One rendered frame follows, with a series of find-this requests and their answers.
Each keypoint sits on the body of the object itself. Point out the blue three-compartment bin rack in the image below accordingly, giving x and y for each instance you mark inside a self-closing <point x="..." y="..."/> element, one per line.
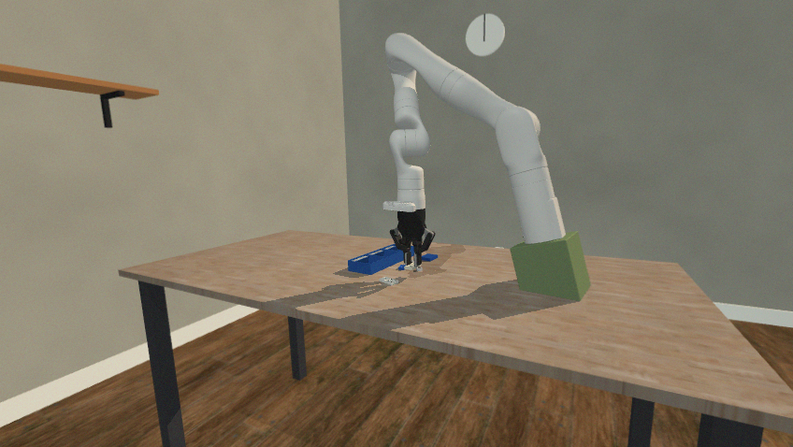
<point x="376" y="261"/>

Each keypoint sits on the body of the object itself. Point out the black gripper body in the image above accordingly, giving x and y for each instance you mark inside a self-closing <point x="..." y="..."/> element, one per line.
<point x="417" y="219"/>

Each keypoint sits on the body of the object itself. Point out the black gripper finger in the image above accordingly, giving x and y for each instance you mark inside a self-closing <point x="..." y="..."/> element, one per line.
<point x="419" y="247"/>
<point x="402" y="243"/>

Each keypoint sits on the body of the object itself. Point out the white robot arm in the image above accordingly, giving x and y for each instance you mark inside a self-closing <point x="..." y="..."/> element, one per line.
<point x="520" y="150"/>

